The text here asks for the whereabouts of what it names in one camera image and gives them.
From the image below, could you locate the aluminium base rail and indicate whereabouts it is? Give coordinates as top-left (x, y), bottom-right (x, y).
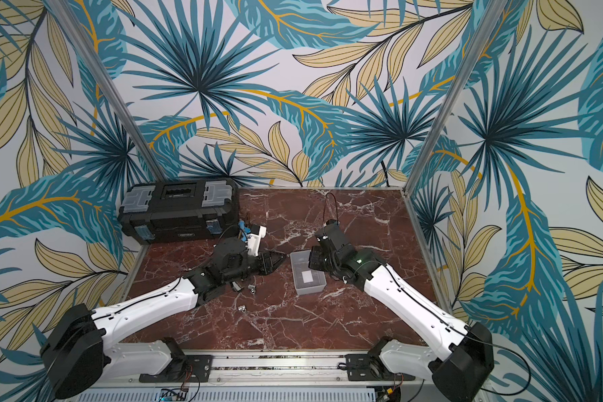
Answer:
top-left (74, 348), bottom-right (488, 402)

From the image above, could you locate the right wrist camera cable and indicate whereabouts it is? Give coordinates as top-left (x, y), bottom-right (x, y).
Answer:
top-left (322, 192), bottom-right (340, 224)

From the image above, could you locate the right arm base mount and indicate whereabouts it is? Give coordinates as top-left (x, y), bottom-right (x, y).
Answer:
top-left (338, 336), bottom-right (415, 382)

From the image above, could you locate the translucent plastic storage box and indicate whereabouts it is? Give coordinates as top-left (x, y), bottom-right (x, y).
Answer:
top-left (290, 250), bottom-right (327, 296)

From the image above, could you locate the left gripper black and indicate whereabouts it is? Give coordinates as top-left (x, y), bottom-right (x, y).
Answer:
top-left (224, 249), bottom-right (289, 284)

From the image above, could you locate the blue toy figure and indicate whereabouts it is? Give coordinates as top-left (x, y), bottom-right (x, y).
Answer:
top-left (238, 219), bottom-right (251, 243)

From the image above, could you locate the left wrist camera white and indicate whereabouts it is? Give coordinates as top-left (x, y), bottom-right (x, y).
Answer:
top-left (246, 224), bottom-right (266, 256)

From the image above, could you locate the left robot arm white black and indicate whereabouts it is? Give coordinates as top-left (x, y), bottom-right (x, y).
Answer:
top-left (40, 238), bottom-right (287, 400)

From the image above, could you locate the black plastic toolbox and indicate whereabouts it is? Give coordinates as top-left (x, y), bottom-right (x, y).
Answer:
top-left (118, 179), bottom-right (240, 245)

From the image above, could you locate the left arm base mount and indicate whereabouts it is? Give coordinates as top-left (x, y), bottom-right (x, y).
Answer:
top-left (139, 338), bottom-right (214, 384)

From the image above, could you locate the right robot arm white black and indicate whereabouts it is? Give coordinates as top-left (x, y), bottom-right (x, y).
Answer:
top-left (309, 223), bottom-right (494, 401)

